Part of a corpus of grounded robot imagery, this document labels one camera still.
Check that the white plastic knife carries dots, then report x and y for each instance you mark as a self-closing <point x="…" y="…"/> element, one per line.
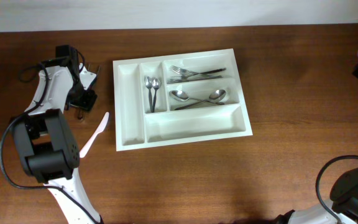
<point x="101" y="127"/>

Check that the small silver teaspoon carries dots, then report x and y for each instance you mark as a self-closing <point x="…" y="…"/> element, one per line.
<point x="148" y="85"/>
<point x="155" y="86"/>

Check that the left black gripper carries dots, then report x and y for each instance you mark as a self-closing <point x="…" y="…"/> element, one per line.
<point x="87" y="102"/>

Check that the silver fork dark handle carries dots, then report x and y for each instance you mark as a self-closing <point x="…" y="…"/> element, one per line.
<point x="188" y="73"/>

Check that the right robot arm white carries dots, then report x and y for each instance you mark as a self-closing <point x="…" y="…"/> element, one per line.
<point x="341" y="207"/>

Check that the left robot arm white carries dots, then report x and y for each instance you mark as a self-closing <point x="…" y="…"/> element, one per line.
<point x="45" y="144"/>

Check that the large silver spoon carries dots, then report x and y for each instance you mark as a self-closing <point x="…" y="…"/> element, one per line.
<point x="215" y="98"/>
<point x="181" y="96"/>

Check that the white cutlery tray organizer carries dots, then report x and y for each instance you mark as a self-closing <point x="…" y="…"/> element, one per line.
<point x="137" y="127"/>

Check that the metal kitchen tongs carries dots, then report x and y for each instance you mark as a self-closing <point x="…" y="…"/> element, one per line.
<point x="81" y="113"/>

